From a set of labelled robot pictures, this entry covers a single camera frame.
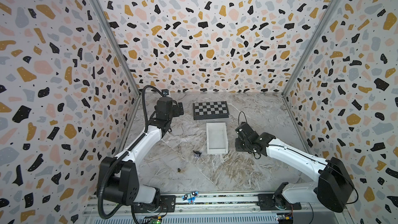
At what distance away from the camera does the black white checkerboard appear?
108cm

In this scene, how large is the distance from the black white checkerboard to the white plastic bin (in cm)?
11

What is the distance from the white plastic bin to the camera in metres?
0.90
